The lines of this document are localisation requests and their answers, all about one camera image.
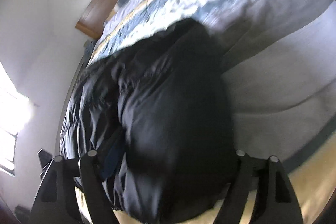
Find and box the black puffer jacket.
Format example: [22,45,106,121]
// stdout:
[60,19,238,223]

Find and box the striped duvet cover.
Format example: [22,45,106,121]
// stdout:
[75,0,336,224]

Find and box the bright window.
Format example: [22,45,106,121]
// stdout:
[0,67,33,176]

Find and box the dark blue blanket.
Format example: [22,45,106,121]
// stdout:
[84,40,97,59]

